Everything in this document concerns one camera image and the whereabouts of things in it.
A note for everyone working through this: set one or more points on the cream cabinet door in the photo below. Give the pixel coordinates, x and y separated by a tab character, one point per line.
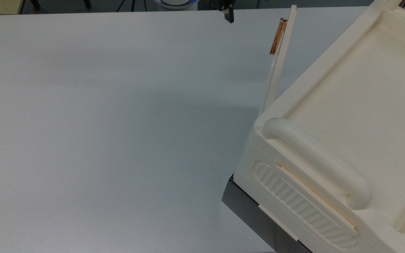
280	70

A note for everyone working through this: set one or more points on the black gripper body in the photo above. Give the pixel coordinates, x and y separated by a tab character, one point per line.
223	2

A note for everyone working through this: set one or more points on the black tripod legs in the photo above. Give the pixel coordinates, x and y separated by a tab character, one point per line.
127	4

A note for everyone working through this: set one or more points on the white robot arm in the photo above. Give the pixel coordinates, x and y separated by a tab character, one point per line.
172	2

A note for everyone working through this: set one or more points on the cream plastic storage cabinet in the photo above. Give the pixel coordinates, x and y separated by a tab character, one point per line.
364	88

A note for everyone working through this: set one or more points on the black chair leg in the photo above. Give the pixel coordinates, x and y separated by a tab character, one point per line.
87	3
35	3

